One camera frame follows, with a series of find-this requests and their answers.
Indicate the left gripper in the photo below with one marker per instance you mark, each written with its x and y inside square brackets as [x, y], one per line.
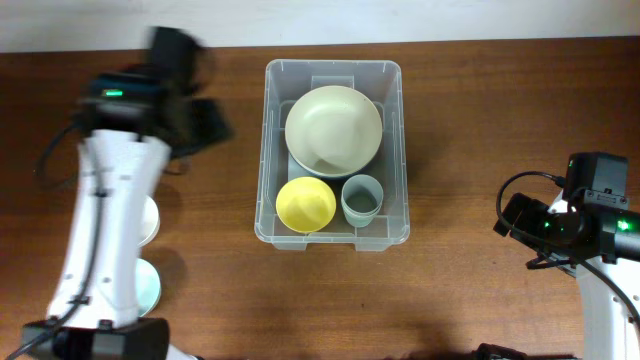
[206, 124]

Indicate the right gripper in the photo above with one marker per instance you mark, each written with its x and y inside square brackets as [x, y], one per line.
[533, 210]

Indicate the white small bowl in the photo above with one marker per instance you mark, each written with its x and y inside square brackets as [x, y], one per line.
[150, 222]

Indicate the cream plate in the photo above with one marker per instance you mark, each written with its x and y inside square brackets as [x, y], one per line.
[333, 131]

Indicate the yellow small bowl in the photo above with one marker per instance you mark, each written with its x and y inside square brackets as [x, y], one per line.
[306, 204]

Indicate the cream cup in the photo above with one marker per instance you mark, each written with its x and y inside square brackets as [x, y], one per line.
[362, 194]

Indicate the light blue small bowl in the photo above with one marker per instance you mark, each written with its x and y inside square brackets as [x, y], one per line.
[148, 287]

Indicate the mint green cup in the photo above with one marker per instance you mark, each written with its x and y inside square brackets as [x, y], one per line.
[358, 219]

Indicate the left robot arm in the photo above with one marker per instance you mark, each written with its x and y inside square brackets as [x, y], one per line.
[133, 122]

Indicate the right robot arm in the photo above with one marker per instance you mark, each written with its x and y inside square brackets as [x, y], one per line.
[589, 233]

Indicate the clear plastic storage bin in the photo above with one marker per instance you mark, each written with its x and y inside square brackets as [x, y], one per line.
[286, 80]

